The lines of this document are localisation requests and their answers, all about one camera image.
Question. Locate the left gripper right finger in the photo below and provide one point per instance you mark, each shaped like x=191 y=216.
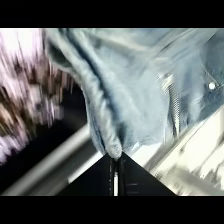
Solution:
x=140 y=181

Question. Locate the blue denim jeans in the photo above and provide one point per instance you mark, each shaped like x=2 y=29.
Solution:
x=133 y=83

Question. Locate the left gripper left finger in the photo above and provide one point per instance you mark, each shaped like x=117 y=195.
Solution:
x=96 y=180

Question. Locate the silver frame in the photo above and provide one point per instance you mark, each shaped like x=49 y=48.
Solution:
x=50 y=163

